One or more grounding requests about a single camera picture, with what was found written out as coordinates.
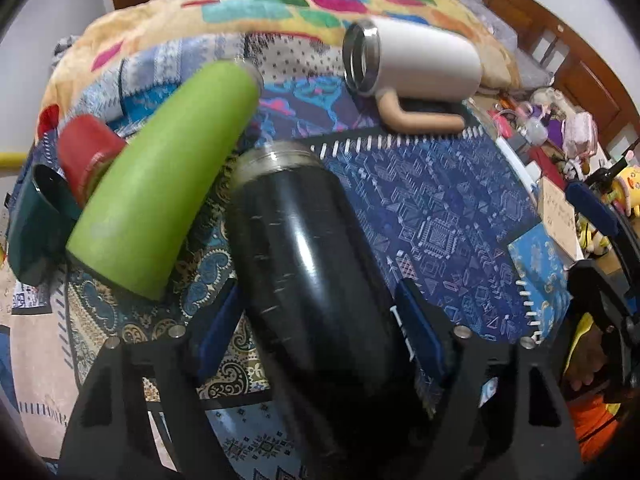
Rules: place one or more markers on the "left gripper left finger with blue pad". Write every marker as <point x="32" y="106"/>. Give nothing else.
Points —
<point x="109" y="435"/>

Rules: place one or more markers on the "yellow foam tube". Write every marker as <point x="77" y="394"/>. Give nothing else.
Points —
<point x="12" y="160"/>

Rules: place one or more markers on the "plush doll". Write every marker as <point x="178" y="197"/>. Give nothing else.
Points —
<point x="573" y="131"/>

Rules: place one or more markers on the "white mug with tan handle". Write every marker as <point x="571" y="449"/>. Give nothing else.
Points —
<point x="390" y="60"/>

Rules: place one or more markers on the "colourful squares yellow duvet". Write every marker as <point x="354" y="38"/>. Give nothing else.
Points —
<point x="128" y="31"/>

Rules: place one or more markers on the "cardboard note card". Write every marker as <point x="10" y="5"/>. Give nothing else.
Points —
<point x="558" y="217"/>

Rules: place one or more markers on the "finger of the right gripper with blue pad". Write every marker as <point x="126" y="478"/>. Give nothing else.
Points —
<point x="616" y="228"/>

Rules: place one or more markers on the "yellow plush toy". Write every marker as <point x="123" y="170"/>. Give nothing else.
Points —
<point x="626" y="189"/>

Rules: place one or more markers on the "black thermos bottle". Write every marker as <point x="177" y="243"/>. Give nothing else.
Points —
<point x="322" y="317"/>

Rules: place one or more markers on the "wooden headboard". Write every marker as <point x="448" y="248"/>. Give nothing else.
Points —
<point x="579" y="70"/>

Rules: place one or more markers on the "dark green cup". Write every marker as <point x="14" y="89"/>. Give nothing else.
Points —
<point x="43" y="218"/>

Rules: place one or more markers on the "green thermos bottle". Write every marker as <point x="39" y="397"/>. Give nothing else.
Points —
<point x="132" y="228"/>

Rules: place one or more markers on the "red cup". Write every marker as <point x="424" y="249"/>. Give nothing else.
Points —
<point x="86" y="148"/>

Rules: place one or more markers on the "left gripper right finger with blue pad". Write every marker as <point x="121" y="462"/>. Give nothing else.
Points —
<point x="501" y="414"/>

